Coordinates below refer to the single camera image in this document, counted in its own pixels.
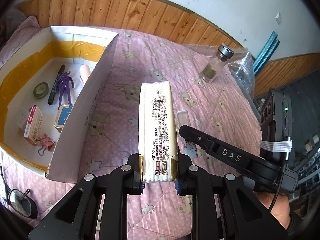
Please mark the black marker pen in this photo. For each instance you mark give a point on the black marker pen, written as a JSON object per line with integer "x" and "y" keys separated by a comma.
{"x": 55, "y": 85}

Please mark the white power adapter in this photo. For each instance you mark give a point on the white power adapter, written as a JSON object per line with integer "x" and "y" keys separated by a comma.
{"x": 22, "y": 120}

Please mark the purple silver action figure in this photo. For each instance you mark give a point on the purple silver action figure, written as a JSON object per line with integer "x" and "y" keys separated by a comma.
{"x": 63, "y": 87}

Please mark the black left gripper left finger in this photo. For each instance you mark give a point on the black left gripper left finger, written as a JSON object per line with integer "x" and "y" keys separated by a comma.
{"x": 122, "y": 182}

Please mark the black framed glasses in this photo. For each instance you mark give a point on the black framed glasses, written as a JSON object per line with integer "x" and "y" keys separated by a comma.
{"x": 18, "y": 200}

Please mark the glass jar with tea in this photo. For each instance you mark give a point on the glass jar with tea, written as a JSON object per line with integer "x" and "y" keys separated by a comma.
{"x": 216, "y": 63}

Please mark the green tape roll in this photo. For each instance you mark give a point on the green tape roll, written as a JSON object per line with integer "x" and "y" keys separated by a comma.
{"x": 41, "y": 90}

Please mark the pink bear quilt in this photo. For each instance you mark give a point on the pink bear quilt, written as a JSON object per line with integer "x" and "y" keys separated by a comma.
{"x": 219, "y": 109}

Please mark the bubble wrap sheet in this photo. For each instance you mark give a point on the bubble wrap sheet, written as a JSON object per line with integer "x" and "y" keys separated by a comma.
{"x": 240, "y": 65}

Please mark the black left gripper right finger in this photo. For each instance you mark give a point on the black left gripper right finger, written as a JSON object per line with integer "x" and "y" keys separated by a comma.
{"x": 202, "y": 186}

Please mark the pink binder clip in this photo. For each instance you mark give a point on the pink binder clip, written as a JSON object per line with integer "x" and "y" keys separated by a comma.
{"x": 44, "y": 144}

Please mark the red white medicine box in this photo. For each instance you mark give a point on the red white medicine box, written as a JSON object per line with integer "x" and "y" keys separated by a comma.
{"x": 33, "y": 126}

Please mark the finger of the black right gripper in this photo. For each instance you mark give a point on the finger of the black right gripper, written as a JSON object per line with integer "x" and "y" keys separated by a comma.
{"x": 203, "y": 140}

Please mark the cream tea carton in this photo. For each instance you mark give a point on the cream tea carton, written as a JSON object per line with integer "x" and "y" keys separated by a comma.
{"x": 157, "y": 139}

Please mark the white cardboard box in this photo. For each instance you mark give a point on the white cardboard box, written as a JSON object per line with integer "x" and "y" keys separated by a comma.
{"x": 37, "y": 61}

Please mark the gold tin box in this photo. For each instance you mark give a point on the gold tin box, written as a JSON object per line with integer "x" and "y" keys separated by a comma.
{"x": 62, "y": 115}

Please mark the teal blue boards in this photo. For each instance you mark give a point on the teal blue boards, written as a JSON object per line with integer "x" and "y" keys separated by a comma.
{"x": 266, "y": 53}

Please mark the person's right hand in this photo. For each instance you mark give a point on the person's right hand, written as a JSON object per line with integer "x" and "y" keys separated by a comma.
{"x": 281, "y": 208}

